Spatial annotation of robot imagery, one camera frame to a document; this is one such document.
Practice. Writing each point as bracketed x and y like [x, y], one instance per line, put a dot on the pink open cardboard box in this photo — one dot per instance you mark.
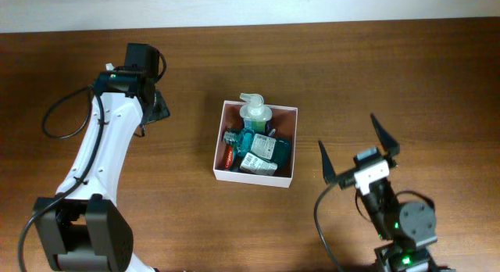
[284, 119]

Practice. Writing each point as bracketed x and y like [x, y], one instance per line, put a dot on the green white soap packet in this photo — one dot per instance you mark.
[255, 165]

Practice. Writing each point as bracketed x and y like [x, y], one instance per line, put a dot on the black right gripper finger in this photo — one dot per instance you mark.
[329, 174]
[389, 144]

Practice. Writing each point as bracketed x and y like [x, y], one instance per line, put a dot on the teal mouthwash bottle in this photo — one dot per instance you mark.
[272, 150]

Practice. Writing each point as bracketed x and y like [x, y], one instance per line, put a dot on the clear foam soap dispenser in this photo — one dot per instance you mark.
[254, 113]

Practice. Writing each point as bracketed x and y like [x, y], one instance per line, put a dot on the teal toothpaste tube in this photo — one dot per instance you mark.
[229, 158]

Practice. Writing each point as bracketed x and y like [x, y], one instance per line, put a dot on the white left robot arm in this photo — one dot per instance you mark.
[80, 228]

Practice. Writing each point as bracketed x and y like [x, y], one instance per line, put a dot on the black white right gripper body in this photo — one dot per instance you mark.
[345, 178]

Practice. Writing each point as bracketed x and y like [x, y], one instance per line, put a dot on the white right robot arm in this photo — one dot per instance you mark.
[406, 219]

